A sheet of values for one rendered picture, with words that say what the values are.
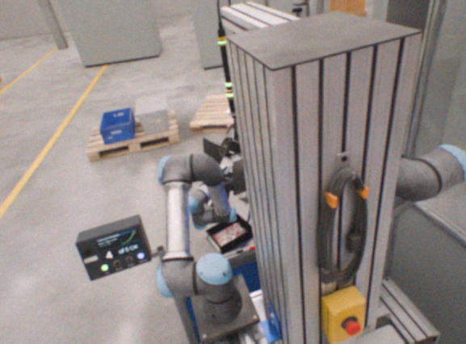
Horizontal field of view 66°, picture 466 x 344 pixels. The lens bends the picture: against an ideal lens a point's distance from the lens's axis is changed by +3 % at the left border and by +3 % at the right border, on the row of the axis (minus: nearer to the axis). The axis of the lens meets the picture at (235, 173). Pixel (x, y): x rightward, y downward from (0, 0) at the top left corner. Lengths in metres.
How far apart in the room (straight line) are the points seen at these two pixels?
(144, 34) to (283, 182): 8.39
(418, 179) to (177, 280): 0.81
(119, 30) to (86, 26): 0.70
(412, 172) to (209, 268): 0.70
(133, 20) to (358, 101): 8.39
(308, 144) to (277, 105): 0.10
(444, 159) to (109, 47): 8.49
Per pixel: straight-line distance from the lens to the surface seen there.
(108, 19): 8.99
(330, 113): 0.60
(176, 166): 1.36
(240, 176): 1.80
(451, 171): 1.10
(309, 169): 0.63
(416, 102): 1.74
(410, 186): 1.04
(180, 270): 1.28
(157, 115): 4.70
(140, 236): 1.55
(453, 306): 2.08
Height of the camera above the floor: 2.19
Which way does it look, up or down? 34 degrees down
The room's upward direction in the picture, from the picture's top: 9 degrees counter-clockwise
